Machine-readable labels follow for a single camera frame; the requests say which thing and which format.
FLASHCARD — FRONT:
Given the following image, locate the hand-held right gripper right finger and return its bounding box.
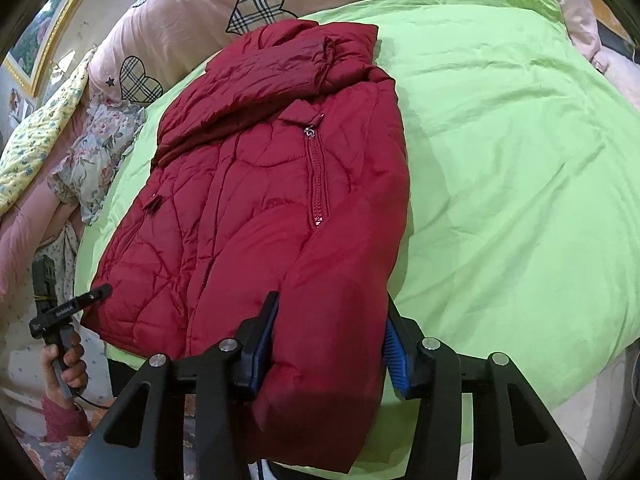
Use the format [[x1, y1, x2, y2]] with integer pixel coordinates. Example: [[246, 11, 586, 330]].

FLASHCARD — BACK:
[[382, 295, 588, 480]]

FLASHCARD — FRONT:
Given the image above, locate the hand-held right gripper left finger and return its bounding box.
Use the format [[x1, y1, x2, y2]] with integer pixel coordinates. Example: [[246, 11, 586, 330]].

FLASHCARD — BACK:
[[65, 290, 281, 480]]

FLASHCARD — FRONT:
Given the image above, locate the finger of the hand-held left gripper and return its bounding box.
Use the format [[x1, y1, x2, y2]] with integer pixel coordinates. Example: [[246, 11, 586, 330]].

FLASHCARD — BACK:
[[59, 284, 114, 317]]

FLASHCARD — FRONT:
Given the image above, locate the red quilted puffer jacket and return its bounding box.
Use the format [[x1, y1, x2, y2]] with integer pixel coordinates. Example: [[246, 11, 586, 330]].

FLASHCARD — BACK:
[[80, 19, 412, 461]]

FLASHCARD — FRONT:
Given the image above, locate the person's left forearm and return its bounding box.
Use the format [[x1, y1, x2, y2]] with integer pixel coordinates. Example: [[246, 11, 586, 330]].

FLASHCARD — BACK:
[[30, 389, 96, 443]]

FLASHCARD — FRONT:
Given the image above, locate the person's left hand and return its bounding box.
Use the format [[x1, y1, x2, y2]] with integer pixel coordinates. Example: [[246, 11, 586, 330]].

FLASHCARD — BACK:
[[40, 330, 90, 402]]

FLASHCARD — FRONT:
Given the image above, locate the floral ruffled pillow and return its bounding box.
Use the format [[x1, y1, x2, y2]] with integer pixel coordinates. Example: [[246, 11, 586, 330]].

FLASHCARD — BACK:
[[47, 102, 148, 226]]

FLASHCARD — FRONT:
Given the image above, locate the yellow floral quilt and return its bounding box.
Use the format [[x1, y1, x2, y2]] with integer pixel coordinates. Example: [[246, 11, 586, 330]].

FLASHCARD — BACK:
[[0, 50, 98, 216]]

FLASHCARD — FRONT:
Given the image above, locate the light green blanket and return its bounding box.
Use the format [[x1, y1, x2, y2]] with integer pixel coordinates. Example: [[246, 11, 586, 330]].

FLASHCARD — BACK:
[[75, 0, 636, 471]]

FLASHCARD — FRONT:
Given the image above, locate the gold framed picture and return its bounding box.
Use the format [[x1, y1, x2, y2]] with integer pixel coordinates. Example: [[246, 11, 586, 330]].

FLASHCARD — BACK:
[[5, 0, 116, 96]]

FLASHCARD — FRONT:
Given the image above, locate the black cable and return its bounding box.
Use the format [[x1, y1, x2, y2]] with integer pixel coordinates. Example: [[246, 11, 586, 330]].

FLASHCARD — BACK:
[[75, 394, 117, 412]]

